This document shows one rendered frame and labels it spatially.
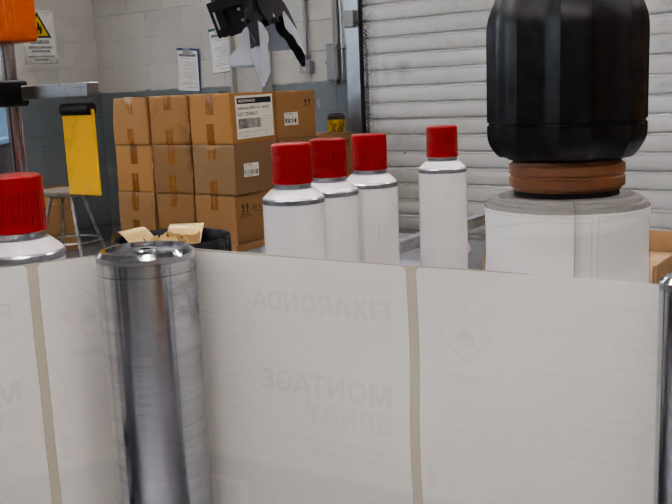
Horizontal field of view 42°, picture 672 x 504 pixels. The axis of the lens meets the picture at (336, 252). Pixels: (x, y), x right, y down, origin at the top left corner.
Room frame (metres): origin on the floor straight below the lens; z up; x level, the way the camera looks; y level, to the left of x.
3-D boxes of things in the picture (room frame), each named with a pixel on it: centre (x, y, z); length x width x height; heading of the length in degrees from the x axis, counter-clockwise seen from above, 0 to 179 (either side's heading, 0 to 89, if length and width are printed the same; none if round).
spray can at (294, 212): (0.72, 0.03, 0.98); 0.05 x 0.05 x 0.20
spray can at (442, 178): (0.93, -0.12, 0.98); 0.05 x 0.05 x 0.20
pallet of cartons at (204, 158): (4.95, 0.52, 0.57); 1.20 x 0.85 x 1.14; 146
